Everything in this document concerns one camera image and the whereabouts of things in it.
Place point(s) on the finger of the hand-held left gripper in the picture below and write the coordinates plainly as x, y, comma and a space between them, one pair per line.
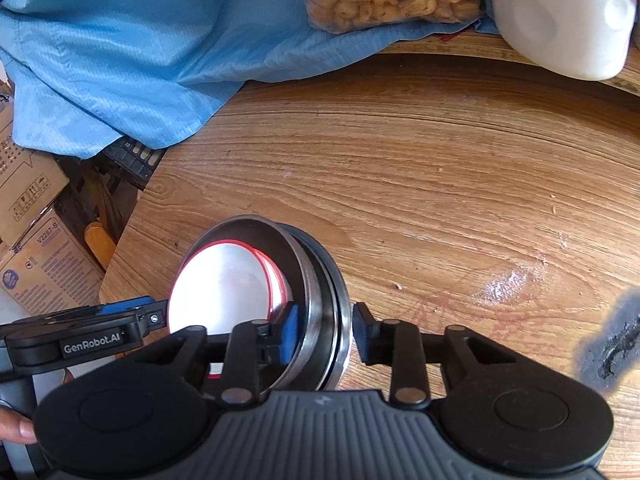
125, 303
156, 317

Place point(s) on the printed cardboard box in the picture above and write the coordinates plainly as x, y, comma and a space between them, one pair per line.
50, 270

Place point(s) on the large steel plate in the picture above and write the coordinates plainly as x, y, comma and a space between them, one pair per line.
344, 325

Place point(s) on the white bottle with blue lid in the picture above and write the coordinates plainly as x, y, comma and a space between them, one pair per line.
550, 20

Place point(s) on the open cardboard box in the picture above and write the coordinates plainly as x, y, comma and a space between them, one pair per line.
25, 190

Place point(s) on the steel bowl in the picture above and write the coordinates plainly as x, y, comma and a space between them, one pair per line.
280, 247

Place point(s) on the person's left hand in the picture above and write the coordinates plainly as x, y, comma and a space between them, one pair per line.
17, 427

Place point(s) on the light blue cloth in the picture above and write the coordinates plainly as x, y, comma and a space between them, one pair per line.
125, 60

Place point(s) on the wooden desk shelf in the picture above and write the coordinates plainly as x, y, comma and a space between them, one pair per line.
450, 42

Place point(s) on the yellow wooden chair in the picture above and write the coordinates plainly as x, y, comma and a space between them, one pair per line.
100, 245

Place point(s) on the black plastic crate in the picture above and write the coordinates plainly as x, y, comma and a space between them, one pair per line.
130, 160

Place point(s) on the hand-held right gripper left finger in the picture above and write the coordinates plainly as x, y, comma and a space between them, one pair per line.
290, 332

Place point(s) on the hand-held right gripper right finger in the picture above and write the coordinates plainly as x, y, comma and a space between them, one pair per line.
365, 335

